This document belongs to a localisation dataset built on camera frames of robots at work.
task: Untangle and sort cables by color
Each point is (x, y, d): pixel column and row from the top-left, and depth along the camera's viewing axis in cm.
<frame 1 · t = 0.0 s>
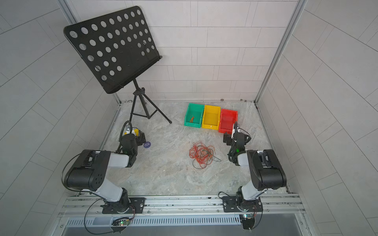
left hand: (136, 130, 94), fingers open
right hand: (233, 130, 95), fingers open
green plastic bin: (195, 110, 111), point 2 cm above the table
yellow plastic bin: (211, 117, 105), point 4 cm above the table
purple round token: (147, 144, 94), on the table

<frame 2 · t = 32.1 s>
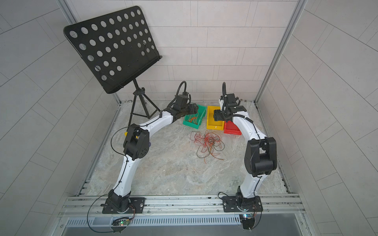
left hand: (197, 106, 99), fingers open
right hand: (218, 113, 92), fingers open
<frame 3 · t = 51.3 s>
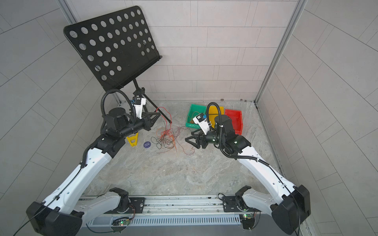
left hand: (161, 113, 68), fingers closed
right hand: (190, 137, 68), fingers open
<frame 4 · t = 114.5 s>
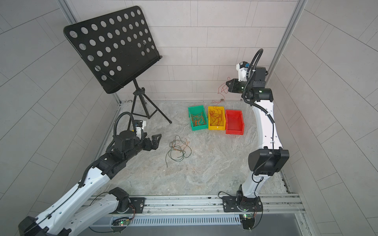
left hand: (156, 133, 75), fingers open
right hand: (226, 80, 75), fingers closed
